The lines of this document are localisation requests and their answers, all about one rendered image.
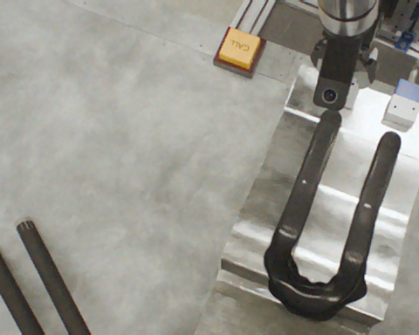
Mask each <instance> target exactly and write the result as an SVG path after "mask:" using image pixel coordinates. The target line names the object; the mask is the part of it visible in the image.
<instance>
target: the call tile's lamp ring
mask: <svg viewBox="0 0 419 335"><path fill-rule="evenodd" d="M231 28H232V27H230V26H228V28H227V30H226V32H225V33H224V36H223V40H222V42H221V44H220V46H219V48H218V50H217V52H216V56H215V58H214V61H216V62H218V63H221V64H223V65H227V66H230V67H233V68H236V69H238V70H240V71H243V72H247V73H250V74H252V73H253V70H254V68H255V66H256V63H257V61H258V57H259V55H260V53H261V51H262V49H263V47H264V43H265V41H267V40H264V39H262V38H260V37H259V38H260V42H261V45H260V46H259V48H258V52H257V54H256V57H255V59H254V61H253V64H252V66H251V69H250V70H249V69H245V68H243V67H241V66H238V65H234V64H232V63H228V62H225V61H223V60H221V59H218V56H219V52H220V51H221V49H222V47H223V43H224V41H225V39H226V37H227V34H228V32H229V31H230V29H231Z"/></svg>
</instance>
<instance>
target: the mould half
mask: <svg viewBox="0 0 419 335"><path fill-rule="evenodd" d="M318 75H319V72H318V70H317V69H314V68H312V67H310V66H307V65H301V66H300V68H299V72H298V74H297V78H296V79H295V82H294V84H293V86H292V89H291V92H290V94H289V98H288V100H287V102H286V104H285V106H284V109H283V111H282V114H281V116H280V119H279V121H278V124H277V127H276V129H275V132H274V134H273V137H272V139H271V143H270V146H269V147H268V150H267V153H265V156H264V159H263V161H262V164H261V166H260V168H259V171H258V174H257V176H256V179H255V181H254V182H253V184H252V186H251V191H250V193H249V194H248V195H247V196H246V198H245V200H244V203H243V206H242V208H241V210H240V212H239V214H238V216H237V219H236V221H235V224H234V227H233V229H232V231H231V233H230V235H229V237H228V239H227V242H226V244H225V247H224V250H223V254H222V255H221V268H220V270H219V273H218V276H217V278H216V282H215V285H214V287H213V290H212V292H211V294H209V298H208V301H207V304H206V305H205V308H204V310H203V314H202V316H201V319H200V321H199V324H198V326H197V328H196V332H195V334H194V335H368V334H369V332H370V330H371V327H372V326H374V325H377V324H379V323H380V322H382V321H383V320H384V317H385V314H386V311H387V308H388V304H389V301H390V298H391V295H392V291H393V289H394V285H395V278H396V273H398V269H399V264H400V258H401V253H402V243H403V238H404V234H405V230H406V227H407V222H408V219H409V214H410V211H411V209H412V205H413V202H414V199H415V197H416V195H417V192H418V189H419V114H418V117H417V120H416V122H415V123H414V124H413V126H412V129H410V128H408V127H405V126H401V125H399V124H395V123H393V122H390V121H388V120H384V119H383V116H384V113H385V111H386V108H387V105H388V101H389V100H390V99H391V97H389V96H388V95H385V93H382V92H377V91H375V90H372V89H369V88H365V89H359V92H358V95H357V98H356V100H355V102H354V106H353V108H352V109H351V108H348V107H345V106H344V108H343V109H342V110H339V111H338V112H339V113H340V116H342V126H340V130H339V133H338V135H337V138H336V141H335V142H334V145H333V149H332V152H331V155H330V157H329V160H328V163H327V165H326V170H325V173H324V174H323V177H321V180H320V182H319V186H318V190H317V193H316V195H315V197H314V200H313V205H312V208H311V210H310V213H309V216H308V218H307V220H306V225H305V228H304V229H303V231H302V233H301V236H300V239H299V244H298V246H297V249H296V250H295V253H294V257H293V259H294V261H295V262H296V264H297V265H298V270H299V274H300V275H301V276H305V277H308V278H309V279H310V282H311V283H317V282H323V283H325V284H327V283H329V280H330V279H331V278H332V276H334V275H336V272H337V269H338V267H339V264H340V257H341V256H342V253H343V250H344V248H345V245H346V240H347V235H348V232H349V229H350V224H351V221H352V218H353V215H354V210H355V206H356V203H357V201H358V198H359V195H361V190H362V189H363V185H364V182H365V180H366V177H367V172H368V170H369V167H370V164H371V161H372V159H373V156H374V152H375V149H376V146H377V144H378V141H380V138H381V137H382V135H383V134H384V133H386V132H387V131H395V133H398V134H399V135H400V136H401V138H402V148H401V152H400V154H399V157H398V160H396V163H395V167H394V171H393V173H392V176H391V179H390V182H389V184H388V189H387V192H386V194H385V197H384V200H383V203H382V205H381V211H380V214H379V216H377V220H376V224H375V227H374V234H373V238H372V242H371V246H370V251H369V254H368V259H367V275H366V280H367V295H366V296H365V297H364V298H362V299H359V301H356V302H354V303H351V304H348V305H347V306H345V307H344V308H343V309H342V310H339V311H338V312H336V314H335V315H334V316H333V317H332V319H331V320H329V321H326V322H318V321H315V320H312V319H310V318H308V317H303V316H300V315H297V314H294V313H292V312H290V311H288V310H287V309H286V308H285V307H284V306H283V305H282V304H281V302H280V301H279V299H277V298H275V297H274V296H273V295H272V294H271V293H270V291H269V289H268V273H267V270H265V268H264V264H263V256H264V252H265V251H266V250H267V249H268V248H269V246H270V245H271V238H272V235H273V233H274V231H275V229H276V227H277V226H278V221H279V219H280V217H281V215H282V213H283V211H284V208H285V207H286V203H287V202H288V199H289V197H290V194H291V192H292V189H293V185H294V183H295V181H296V179H297V176H298V173H299V169H300V167H301V164H302V162H303V160H304V159H305V157H306V153H307V150H308V148H309V145H310V143H311V140H312V137H313V134H314V130H315V128H316V126H317V123H318V120H319V117H320V115H321V114H323V112H324V111H325V110H328V109H327V108H324V107H319V106H316V105H314V104H313V95H314V91H315V87H316V83H317V79H318ZM214 323H219V324H220V325H221V326H222V330H221V331H220V332H213V331H212V325H213V324H214Z"/></svg>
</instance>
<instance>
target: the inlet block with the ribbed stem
mask: <svg viewBox="0 0 419 335"><path fill-rule="evenodd" d="M418 70H419V58H417V59H416V60H415V63H414V66H413V69H412V72H411V73H410V74H409V80H408V81H407V80H404V79H400V81H399V82H397V84H396V86H395V89H394V92H393V96H392V97H391V99H390V101H389V102H388V105H387V108H386V111H385V113H384V116H383V119H384V120H388V121H390V122H393V123H395V124H399V125H401V126H405V127H408V128H411V127H412V126H413V124H414V123H415V122H416V120H417V117H418V114H419V85H418V84H414V83H415V80H416V78H417V74H418V72H419V71H418Z"/></svg>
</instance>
